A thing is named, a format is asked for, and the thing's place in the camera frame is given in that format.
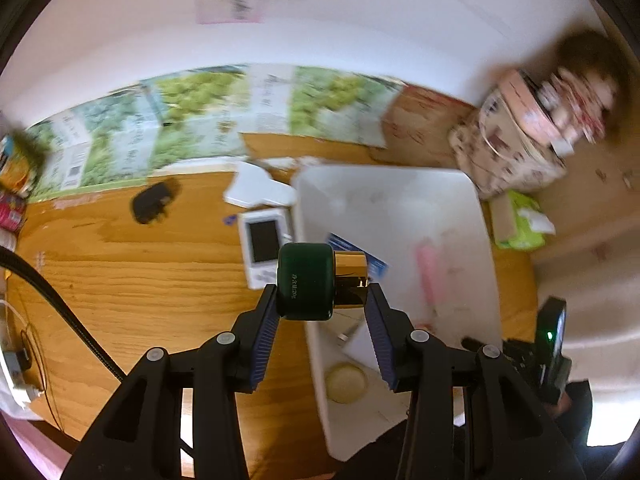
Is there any printed canvas tote bag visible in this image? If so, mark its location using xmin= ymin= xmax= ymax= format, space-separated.
xmin=448 ymin=87 xmax=566 ymax=200

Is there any pink razor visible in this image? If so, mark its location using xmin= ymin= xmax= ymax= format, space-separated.
xmin=416 ymin=242 xmax=441 ymax=311

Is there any pink can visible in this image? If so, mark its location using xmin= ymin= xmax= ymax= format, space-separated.
xmin=0 ymin=190 xmax=27 ymax=233

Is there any black braided cable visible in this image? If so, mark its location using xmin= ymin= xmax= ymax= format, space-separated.
xmin=0 ymin=246 xmax=126 ymax=386

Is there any black plug adapter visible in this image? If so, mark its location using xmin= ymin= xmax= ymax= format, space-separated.
xmin=131 ymin=180 xmax=182 ymax=225

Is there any white forehead thermometer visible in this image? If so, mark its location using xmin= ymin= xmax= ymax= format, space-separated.
xmin=223 ymin=161 xmax=296 ymax=208

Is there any round gold compact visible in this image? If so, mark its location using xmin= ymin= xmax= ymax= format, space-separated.
xmin=325 ymin=363 xmax=368 ymax=405

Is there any white power strip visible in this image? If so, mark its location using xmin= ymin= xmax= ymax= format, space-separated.
xmin=0 ymin=350 xmax=41 ymax=411

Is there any clear box with blue label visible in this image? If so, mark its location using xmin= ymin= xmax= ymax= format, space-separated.
xmin=326 ymin=232 xmax=390 ymax=281

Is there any white plastic bin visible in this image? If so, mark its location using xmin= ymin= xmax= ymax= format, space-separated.
xmin=291 ymin=165 xmax=503 ymax=461

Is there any pink round box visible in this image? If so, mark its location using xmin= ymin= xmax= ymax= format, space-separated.
xmin=500 ymin=70 xmax=563 ymax=146

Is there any white charging cable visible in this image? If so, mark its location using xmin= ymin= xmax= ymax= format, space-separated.
xmin=480 ymin=115 xmax=507 ymax=157

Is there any green bottle with gold cap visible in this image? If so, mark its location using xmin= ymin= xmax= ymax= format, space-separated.
xmin=277 ymin=242 xmax=370 ymax=321

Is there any brown cardboard box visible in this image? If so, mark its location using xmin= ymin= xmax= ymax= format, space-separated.
xmin=382 ymin=85 xmax=481 ymax=168

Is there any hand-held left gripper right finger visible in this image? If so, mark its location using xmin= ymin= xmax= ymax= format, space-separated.
xmin=364 ymin=282 xmax=586 ymax=480

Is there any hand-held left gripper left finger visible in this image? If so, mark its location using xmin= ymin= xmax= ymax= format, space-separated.
xmin=60 ymin=284 xmax=281 ymax=480

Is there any person's right forearm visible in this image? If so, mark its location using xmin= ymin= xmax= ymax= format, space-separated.
xmin=564 ymin=380 xmax=595 ymax=447

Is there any green tissue pack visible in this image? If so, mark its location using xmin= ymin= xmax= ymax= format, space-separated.
xmin=489 ymin=190 xmax=556 ymax=250

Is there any white handheld game console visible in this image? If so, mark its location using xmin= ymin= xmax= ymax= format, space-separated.
xmin=238 ymin=208 xmax=296 ymax=291

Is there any grape print carton panel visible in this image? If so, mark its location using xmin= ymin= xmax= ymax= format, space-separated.
xmin=25 ymin=64 xmax=406 ymax=201

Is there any brown-haired plush doll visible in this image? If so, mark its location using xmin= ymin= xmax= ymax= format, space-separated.
xmin=537 ymin=30 xmax=633 ymax=146

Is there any white cube charger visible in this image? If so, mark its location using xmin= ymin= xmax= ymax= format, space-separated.
xmin=340 ymin=310 xmax=386 ymax=371

